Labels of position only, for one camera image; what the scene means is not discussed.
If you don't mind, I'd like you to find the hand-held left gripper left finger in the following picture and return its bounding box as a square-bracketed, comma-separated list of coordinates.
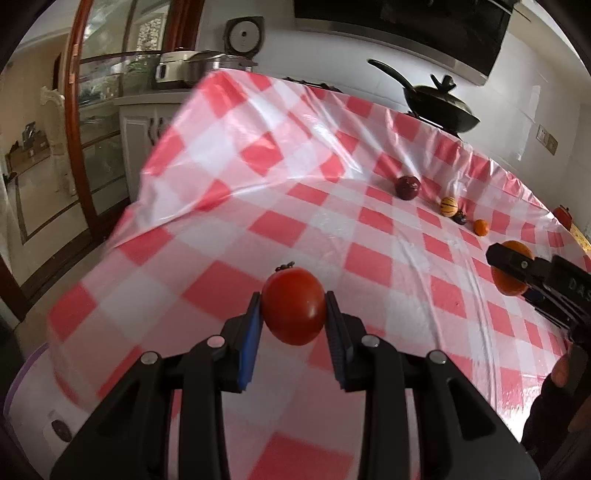
[50, 291, 265, 480]

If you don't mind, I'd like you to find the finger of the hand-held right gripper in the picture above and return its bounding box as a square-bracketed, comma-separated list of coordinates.
[485, 243, 557, 289]
[523, 286, 552, 311]

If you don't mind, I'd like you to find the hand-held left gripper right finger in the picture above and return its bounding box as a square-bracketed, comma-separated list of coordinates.
[324, 291, 542, 480]

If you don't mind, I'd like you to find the red tomato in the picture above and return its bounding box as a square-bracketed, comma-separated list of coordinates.
[261, 261, 327, 347]

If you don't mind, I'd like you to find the person's right forearm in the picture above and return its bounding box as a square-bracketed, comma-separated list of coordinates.
[521, 377, 591, 467]

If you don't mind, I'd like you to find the person's right hand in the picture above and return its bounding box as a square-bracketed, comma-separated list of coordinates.
[551, 353, 575, 389]

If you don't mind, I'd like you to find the large wrinkled dark red apple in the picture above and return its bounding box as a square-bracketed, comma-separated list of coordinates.
[394, 175, 421, 201]

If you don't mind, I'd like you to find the red white checkered tablecloth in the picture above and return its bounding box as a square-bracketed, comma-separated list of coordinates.
[46, 69, 591, 480]

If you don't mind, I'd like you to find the black wok with lid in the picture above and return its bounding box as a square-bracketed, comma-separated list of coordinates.
[368, 59, 481, 136]

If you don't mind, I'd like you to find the white round appliance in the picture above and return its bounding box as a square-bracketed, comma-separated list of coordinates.
[4, 342, 100, 467]

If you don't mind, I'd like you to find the white kitchen cabinet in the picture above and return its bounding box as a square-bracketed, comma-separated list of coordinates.
[113, 89, 195, 204]

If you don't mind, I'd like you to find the black gas stove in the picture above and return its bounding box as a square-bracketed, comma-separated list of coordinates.
[283, 76, 345, 92]

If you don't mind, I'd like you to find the silver cooking pot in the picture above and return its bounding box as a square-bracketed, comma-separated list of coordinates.
[154, 50, 259, 89]

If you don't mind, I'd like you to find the wooden glass cabinet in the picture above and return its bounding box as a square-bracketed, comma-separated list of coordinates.
[64, 0, 206, 236]

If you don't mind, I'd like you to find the wall power socket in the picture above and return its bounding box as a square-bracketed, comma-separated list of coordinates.
[537, 124, 558, 155]

